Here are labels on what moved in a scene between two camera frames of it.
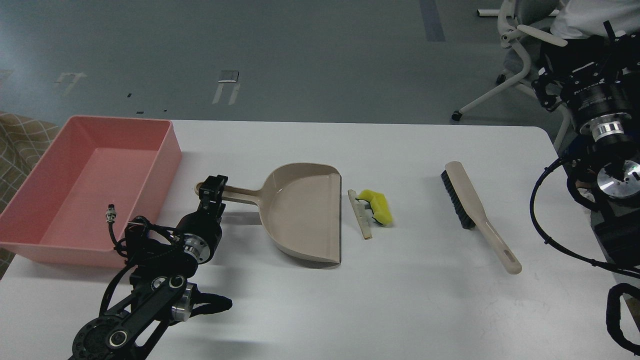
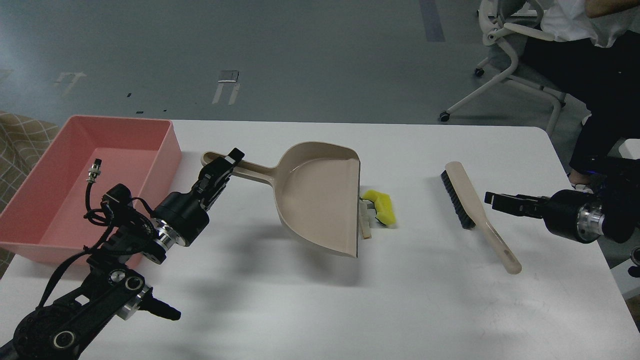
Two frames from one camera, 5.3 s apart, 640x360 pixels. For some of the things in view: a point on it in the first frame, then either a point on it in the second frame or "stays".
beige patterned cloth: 22,140 stays
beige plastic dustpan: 300,209 → 317,185
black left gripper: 201,232 → 183,213
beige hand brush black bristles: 471,214 stays
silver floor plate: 229,76 stays
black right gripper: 601,96 → 559,211
